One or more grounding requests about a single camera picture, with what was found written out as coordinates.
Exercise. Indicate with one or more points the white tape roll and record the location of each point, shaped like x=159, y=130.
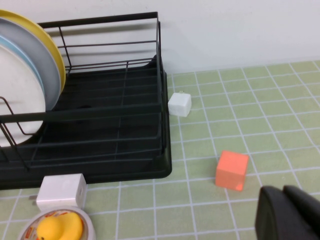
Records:
x=88, y=225

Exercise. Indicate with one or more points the grey round plate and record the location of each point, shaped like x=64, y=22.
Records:
x=37, y=55

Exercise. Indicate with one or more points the yellow rubber duck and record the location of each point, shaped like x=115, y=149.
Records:
x=60, y=227

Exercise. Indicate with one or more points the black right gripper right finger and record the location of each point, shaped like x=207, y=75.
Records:
x=305, y=205

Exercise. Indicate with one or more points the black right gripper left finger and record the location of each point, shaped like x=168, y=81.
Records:
x=275, y=217

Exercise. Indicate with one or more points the white round plate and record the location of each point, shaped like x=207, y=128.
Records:
x=17, y=87

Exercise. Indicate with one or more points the yellow round plate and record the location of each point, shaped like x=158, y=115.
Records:
x=53, y=52

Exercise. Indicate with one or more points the large white power adapter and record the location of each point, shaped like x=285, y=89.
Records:
x=60, y=191

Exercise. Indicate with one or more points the green checkered tablecloth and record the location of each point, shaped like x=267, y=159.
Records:
x=250, y=120

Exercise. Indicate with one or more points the small white power adapter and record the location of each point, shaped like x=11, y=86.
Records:
x=178, y=105

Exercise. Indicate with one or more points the orange cube block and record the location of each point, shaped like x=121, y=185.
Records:
x=231, y=170

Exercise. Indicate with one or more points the light blue round plate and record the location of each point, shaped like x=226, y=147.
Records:
x=27, y=60

